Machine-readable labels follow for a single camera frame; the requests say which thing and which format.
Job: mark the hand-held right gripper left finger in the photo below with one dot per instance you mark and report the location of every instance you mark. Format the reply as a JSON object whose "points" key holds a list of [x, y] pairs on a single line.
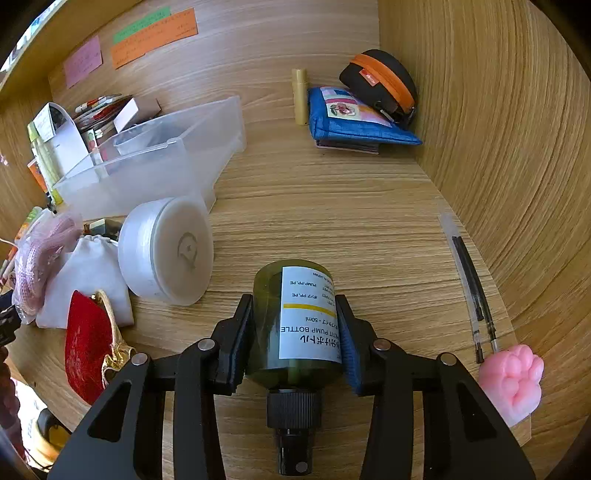
{"points": [[240, 341]]}

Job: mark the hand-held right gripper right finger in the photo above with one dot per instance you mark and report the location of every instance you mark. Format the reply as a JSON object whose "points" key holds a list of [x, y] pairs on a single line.
{"points": [[351, 360]]}

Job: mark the green pump bottle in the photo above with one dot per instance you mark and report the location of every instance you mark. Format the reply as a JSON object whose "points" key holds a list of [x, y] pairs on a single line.
{"points": [[268, 323]]}

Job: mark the translucent white round jar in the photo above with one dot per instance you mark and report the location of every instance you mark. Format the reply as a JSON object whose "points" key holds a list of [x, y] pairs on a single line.
{"points": [[180, 249]]}

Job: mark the pink paw squishy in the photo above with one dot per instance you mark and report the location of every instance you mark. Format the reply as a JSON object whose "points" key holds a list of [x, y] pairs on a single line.
{"points": [[510, 383]]}

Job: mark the clear plastic bin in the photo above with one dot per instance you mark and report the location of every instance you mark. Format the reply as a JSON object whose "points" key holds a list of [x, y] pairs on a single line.
{"points": [[184, 157]]}

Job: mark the pen refills in clear sleeve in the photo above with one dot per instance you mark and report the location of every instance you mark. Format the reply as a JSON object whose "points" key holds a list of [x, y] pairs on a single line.
{"points": [[466, 272]]}

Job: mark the pink flat case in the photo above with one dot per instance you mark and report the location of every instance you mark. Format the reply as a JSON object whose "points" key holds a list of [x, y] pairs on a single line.
{"points": [[351, 148]]}

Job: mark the blue patchwork pouch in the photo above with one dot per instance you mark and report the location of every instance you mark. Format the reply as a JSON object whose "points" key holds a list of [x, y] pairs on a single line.
{"points": [[332, 124]]}

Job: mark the pale yellow tube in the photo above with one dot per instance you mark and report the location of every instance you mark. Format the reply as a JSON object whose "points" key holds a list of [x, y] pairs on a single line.
{"points": [[300, 101]]}

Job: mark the white and brown box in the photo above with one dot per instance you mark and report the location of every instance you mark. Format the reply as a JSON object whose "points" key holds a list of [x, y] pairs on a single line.
{"points": [[127, 113]]}

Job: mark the orange tube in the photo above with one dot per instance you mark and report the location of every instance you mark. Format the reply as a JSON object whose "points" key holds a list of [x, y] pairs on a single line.
{"points": [[38, 177]]}

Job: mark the white paper folder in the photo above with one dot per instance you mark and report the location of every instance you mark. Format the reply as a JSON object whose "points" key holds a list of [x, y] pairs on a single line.
{"points": [[69, 143]]}

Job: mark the green spray bottle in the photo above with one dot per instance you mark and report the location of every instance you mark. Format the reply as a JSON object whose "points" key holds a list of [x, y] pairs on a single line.
{"points": [[41, 157]]}

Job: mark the stack of books and cards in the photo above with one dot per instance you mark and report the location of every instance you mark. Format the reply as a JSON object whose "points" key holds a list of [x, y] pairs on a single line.
{"points": [[101, 108]]}

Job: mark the black case with orange zip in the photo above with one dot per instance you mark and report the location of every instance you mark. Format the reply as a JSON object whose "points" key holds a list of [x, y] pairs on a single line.
{"points": [[388, 64]]}

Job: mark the orange sticky note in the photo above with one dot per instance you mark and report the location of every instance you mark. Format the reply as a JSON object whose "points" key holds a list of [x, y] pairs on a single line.
{"points": [[152, 41]]}

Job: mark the pink sticky note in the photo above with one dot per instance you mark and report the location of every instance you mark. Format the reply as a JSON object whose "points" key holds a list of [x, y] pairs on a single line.
{"points": [[83, 62]]}

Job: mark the green sticky note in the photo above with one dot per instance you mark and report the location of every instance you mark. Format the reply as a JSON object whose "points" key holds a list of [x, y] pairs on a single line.
{"points": [[138, 25]]}

